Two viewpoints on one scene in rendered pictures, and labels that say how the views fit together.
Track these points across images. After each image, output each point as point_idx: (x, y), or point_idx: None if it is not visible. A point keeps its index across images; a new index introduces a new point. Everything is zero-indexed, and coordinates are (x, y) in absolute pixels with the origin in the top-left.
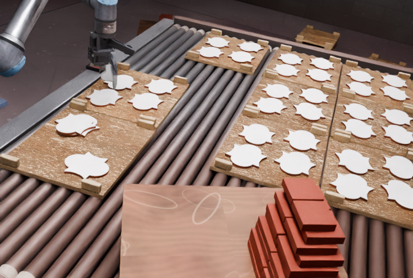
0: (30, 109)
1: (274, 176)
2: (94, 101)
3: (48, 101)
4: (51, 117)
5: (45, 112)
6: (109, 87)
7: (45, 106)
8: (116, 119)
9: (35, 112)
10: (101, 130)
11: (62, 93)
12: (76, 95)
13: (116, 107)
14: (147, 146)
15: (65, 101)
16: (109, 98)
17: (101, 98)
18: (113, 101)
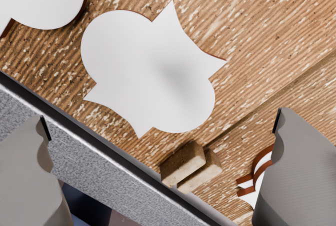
0: (143, 220)
1: None
2: (182, 123)
3: (111, 191)
4: (195, 200)
5: (161, 203)
6: (58, 27)
7: (135, 200)
8: (307, 83)
9: (156, 215)
10: (335, 141)
11: (67, 161)
12: (70, 125)
13: (232, 55)
14: None
15: (115, 161)
16: (169, 65)
17: (161, 96)
18: (205, 61)
